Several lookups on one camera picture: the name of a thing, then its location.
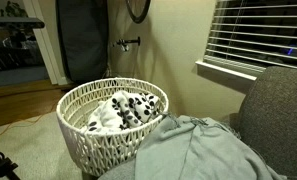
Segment dark blue padded bag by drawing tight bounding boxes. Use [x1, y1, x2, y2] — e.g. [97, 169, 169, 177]
[55, 0, 110, 84]

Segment round black-framed mirror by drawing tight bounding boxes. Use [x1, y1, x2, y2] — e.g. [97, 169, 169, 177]
[125, 0, 152, 25]

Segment white window blinds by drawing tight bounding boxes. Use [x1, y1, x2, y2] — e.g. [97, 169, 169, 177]
[202, 0, 297, 73]

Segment white window sill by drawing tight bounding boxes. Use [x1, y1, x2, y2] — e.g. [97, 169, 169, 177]
[195, 59, 258, 82]

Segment black tripod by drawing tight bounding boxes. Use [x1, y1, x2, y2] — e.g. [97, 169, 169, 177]
[0, 136, 21, 180]

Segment black desk top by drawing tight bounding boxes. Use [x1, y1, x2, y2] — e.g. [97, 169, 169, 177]
[0, 16, 46, 30]

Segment white woven basket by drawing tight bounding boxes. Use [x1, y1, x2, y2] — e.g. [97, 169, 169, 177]
[55, 77, 170, 178]

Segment white black-spotted blanket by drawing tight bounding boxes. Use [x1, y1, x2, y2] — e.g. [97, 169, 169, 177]
[86, 90, 162, 134]

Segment green houseplant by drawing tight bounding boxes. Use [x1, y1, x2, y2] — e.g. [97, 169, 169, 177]
[0, 0, 28, 18]

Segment orange floor cable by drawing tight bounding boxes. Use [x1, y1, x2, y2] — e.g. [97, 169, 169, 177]
[0, 99, 61, 141]

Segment gray fringed blanket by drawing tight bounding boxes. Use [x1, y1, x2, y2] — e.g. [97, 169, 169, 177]
[134, 113, 289, 180]

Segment black wall bracket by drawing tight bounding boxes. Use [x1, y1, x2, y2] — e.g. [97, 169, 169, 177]
[113, 36, 142, 52]

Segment white door frame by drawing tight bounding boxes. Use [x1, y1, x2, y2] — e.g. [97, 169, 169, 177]
[22, 0, 71, 86]

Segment beige carpet rug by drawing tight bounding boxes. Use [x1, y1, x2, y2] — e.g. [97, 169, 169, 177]
[0, 111, 84, 180]

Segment dark gray couch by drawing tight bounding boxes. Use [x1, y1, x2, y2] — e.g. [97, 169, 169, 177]
[97, 65, 297, 180]

